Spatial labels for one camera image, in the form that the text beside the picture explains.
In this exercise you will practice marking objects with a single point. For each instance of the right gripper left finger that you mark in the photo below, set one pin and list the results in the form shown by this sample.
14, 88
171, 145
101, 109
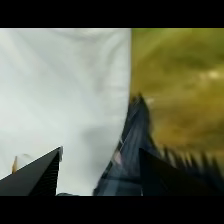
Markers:
36, 178

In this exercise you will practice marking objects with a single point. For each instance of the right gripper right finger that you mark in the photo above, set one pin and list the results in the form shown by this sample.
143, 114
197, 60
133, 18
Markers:
163, 180

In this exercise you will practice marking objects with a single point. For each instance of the white shirt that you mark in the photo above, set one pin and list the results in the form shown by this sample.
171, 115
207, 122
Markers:
60, 90

